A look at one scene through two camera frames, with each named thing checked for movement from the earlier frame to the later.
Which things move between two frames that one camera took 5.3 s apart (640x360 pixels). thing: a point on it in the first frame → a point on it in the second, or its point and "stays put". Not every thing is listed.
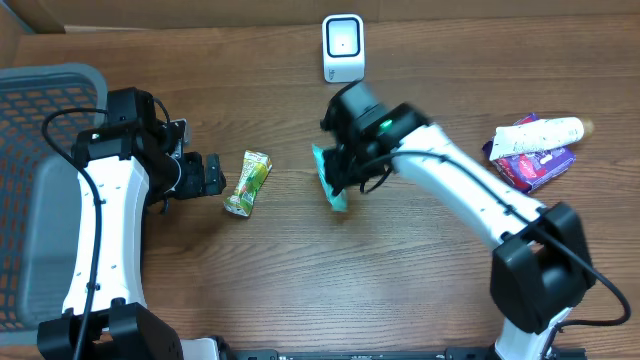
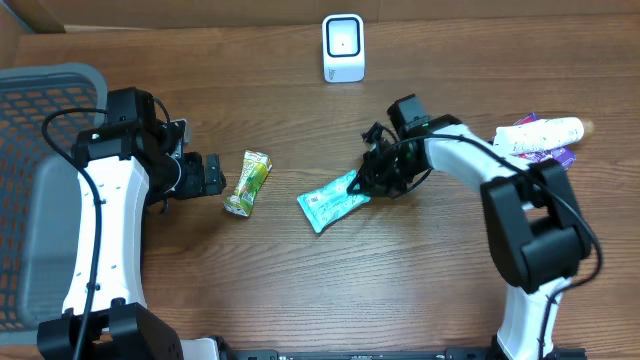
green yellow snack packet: [254, 169] stays put
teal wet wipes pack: [339, 202] → [327, 202]
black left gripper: [198, 176] stays put
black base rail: [447, 354] stays put
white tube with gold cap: [526, 137] stays put
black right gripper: [335, 163] → [381, 170]
